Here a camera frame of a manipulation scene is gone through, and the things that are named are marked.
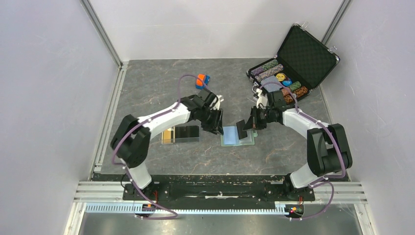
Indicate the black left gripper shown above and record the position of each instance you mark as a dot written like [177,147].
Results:
[211,127]

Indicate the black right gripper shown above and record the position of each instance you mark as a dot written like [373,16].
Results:
[253,122]

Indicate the green card holder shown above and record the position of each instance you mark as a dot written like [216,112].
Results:
[231,137]

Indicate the clear tray with cards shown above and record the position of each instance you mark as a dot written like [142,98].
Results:
[180,134]

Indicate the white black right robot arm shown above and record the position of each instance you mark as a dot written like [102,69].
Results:
[328,153]

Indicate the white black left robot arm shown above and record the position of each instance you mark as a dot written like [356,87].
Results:
[132,138]

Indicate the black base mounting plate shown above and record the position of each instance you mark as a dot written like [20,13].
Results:
[223,192]

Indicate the black poker chip case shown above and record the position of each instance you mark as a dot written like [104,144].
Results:
[301,57]

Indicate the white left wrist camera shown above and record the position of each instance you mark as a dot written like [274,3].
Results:
[218,100]

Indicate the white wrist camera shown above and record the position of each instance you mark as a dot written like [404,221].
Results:
[218,100]
[261,99]

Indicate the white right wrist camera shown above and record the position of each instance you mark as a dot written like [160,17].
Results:
[261,99]

